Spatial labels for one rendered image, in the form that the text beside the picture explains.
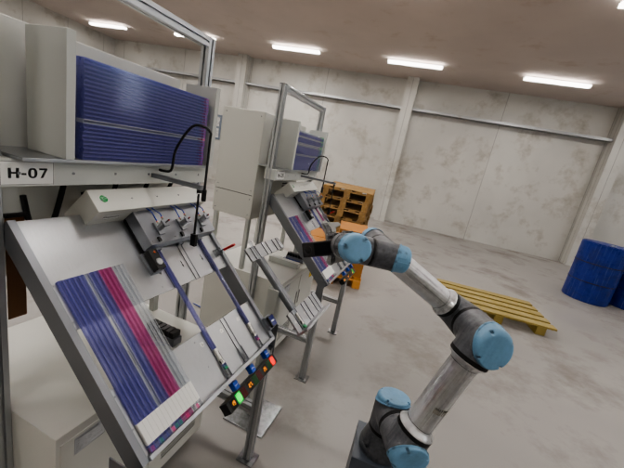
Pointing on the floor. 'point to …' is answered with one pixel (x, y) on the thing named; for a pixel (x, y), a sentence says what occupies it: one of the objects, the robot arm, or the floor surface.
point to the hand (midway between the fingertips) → (324, 242)
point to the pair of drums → (597, 274)
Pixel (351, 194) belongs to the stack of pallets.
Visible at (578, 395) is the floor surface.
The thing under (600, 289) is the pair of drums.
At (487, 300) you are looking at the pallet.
